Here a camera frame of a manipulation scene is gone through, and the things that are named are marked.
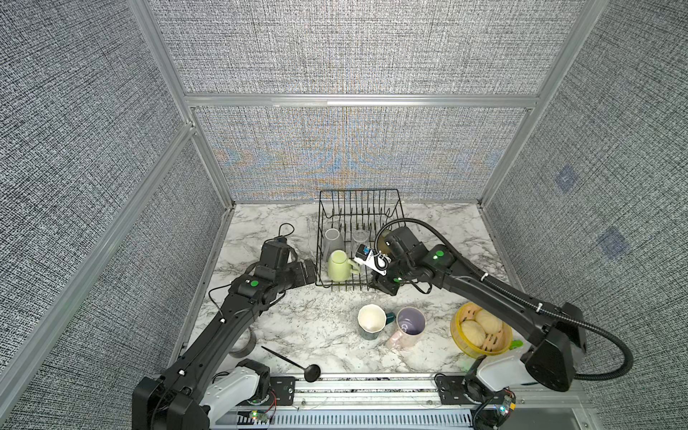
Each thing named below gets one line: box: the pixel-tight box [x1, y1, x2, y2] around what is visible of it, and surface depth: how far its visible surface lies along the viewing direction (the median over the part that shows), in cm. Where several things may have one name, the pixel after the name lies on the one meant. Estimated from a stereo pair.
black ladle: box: [260, 345, 322, 383], surface depth 78 cm
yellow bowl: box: [449, 301, 513, 359], surface depth 81 cm
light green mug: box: [327, 249, 360, 283], surface depth 90 cm
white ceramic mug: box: [323, 227, 345, 263], surface depth 94 cm
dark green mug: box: [357, 303, 396, 341], surface depth 80 cm
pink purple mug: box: [385, 306, 428, 351], surface depth 79 cm
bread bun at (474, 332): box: [459, 319, 487, 348], surface depth 81 cm
